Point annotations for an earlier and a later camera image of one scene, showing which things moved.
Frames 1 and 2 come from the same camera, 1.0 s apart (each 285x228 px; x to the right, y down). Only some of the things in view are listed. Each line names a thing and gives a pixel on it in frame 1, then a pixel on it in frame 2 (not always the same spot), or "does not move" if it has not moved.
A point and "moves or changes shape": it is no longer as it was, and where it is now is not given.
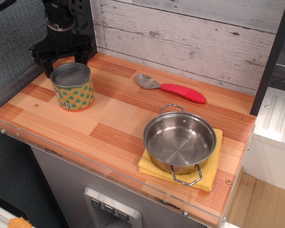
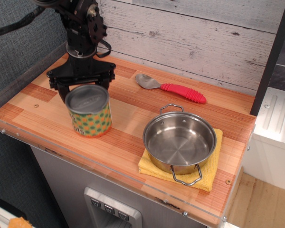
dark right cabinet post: x=283 y=29 does not move
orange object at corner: x=19 y=223 does not move
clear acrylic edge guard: x=119 y=180 does not move
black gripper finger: x=48 y=68 → x=63 y=90
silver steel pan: x=179 y=140 does not move
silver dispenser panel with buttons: x=104 y=212 does not move
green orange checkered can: x=73 y=85 moves or changes shape
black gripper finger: x=84 y=57 → x=104 y=83
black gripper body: x=60 y=43 → x=80 y=69
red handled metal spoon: x=146 y=81 does not move
